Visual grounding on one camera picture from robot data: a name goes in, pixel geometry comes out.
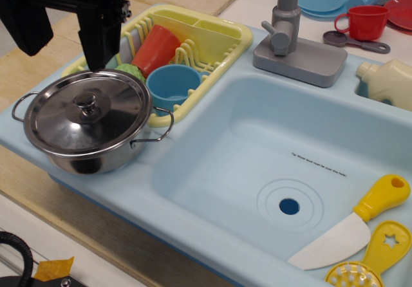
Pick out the shiny steel pot lid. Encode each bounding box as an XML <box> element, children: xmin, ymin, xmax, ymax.
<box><xmin>24</xmin><ymin>69</ymin><xmax>153</xmax><ymax>158</ymax></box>

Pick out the yellow toy dish brush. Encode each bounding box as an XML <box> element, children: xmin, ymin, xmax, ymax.
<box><xmin>324</xmin><ymin>220</ymin><xmax>411</xmax><ymax>286</ymax></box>

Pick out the grey toy faucet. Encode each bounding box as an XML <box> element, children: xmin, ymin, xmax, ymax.
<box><xmin>252</xmin><ymin>0</ymin><xmax>348</xmax><ymax>88</ymax></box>

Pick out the black braided cable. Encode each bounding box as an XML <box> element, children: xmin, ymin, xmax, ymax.
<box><xmin>0</xmin><ymin>230</ymin><xmax>35</xmax><ymax>287</ymax></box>

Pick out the grey toy measuring spoon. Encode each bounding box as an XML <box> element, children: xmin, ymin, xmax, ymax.
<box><xmin>323</xmin><ymin>31</ymin><xmax>391</xmax><ymax>54</ymax></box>

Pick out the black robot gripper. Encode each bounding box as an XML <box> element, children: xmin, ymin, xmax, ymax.
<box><xmin>1</xmin><ymin>0</ymin><xmax>131</xmax><ymax>71</ymax></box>

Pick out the blue plastic cup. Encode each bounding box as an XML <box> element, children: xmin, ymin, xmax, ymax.
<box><xmin>145</xmin><ymin>64</ymin><xmax>210</xmax><ymax>111</ymax></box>

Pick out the yellow handled toy knife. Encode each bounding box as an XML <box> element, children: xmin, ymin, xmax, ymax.
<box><xmin>288</xmin><ymin>174</ymin><xmax>411</xmax><ymax>270</ymax></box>

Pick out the red plastic mug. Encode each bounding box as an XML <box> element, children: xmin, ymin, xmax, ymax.
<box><xmin>334</xmin><ymin>5</ymin><xmax>389</xmax><ymax>41</ymax></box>

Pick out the orange plastic cup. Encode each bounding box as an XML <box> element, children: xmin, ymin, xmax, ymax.
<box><xmin>131</xmin><ymin>24</ymin><xmax>181</xmax><ymax>78</ymax></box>

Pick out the red plastic plate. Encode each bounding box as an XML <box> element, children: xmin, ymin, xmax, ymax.
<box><xmin>384</xmin><ymin>0</ymin><xmax>412</xmax><ymax>30</ymax></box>

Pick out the light blue toy sink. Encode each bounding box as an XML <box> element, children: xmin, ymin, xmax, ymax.
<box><xmin>1</xmin><ymin>38</ymin><xmax>411</xmax><ymax>286</ymax></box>

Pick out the stainless steel pot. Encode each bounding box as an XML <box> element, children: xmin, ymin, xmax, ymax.
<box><xmin>12</xmin><ymin>69</ymin><xmax>168</xmax><ymax>174</ymax></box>

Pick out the green toy vegetable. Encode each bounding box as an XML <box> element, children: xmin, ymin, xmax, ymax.
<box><xmin>115</xmin><ymin>63</ymin><xmax>146</xmax><ymax>83</ymax></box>

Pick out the yellow plastic dish rack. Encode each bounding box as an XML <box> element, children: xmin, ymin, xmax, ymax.
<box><xmin>61</xmin><ymin>9</ymin><xmax>254</xmax><ymax>129</ymax></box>

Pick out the yellow tape piece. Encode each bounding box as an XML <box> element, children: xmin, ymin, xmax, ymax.
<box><xmin>33</xmin><ymin>257</ymin><xmax>75</xmax><ymax>282</ymax></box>

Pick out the cream toy soap bottle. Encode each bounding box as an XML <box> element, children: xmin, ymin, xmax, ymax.
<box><xmin>356</xmin><ymin>59</ymin><xmax>411</xmax><ymax>111</ymax></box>

